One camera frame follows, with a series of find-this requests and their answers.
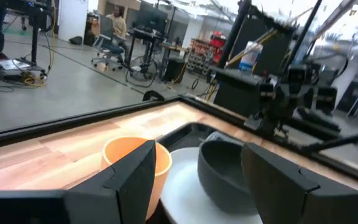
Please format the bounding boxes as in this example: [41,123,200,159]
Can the orange mug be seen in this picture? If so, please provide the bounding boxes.
[99,136,173,222]

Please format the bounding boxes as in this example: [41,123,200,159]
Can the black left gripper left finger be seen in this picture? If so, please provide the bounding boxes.
[0,140,157,224]

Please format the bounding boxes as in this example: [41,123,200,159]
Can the black equipment stand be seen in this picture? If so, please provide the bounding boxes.
[0,0,56,76]

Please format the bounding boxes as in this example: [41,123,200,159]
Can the black desk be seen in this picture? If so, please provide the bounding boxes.
[209,6,295,116]

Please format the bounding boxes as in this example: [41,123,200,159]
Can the white round plate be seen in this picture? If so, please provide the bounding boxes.
[159,146,264,224]

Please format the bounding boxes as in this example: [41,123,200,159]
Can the black bowl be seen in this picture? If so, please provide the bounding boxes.
[196,130,262,216]

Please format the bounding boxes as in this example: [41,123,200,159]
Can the black pole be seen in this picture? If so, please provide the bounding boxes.
[218,0,252,69]

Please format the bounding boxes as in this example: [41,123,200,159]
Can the black bag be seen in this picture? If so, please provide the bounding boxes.
[68,35,84,46]

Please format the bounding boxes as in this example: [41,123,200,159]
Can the yellow cable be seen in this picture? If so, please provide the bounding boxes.
[204,79,219,102]
[21,0,57,88]

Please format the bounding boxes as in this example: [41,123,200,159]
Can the red storage shelf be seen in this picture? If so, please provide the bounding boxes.
[186,30,227,74]

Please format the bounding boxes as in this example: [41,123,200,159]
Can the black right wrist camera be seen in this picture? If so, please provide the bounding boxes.
[287,63,311,85]

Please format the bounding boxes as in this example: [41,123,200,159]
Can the office chair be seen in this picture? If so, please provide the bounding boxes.
[91,32,127,72]

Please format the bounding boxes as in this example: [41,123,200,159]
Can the white and blue bottle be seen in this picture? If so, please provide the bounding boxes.
[238,40,264,73]

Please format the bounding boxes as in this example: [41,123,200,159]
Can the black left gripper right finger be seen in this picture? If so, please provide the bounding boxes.
[241,143,358,224]

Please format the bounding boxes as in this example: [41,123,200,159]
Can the black box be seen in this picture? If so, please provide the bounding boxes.
[163,57,187,83]

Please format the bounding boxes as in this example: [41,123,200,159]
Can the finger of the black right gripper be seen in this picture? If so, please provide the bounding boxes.
[264,111,284,139]
[244,108,275,133]

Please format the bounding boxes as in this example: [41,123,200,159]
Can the black aluminium table frame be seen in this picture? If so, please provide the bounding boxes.
[0,93,358,189]

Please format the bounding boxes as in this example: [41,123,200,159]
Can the black frame clamp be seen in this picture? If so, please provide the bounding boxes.
[142,90,165,102]

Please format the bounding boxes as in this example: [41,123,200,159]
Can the desk with dark monitor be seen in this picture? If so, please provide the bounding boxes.
[128,0,174,79]

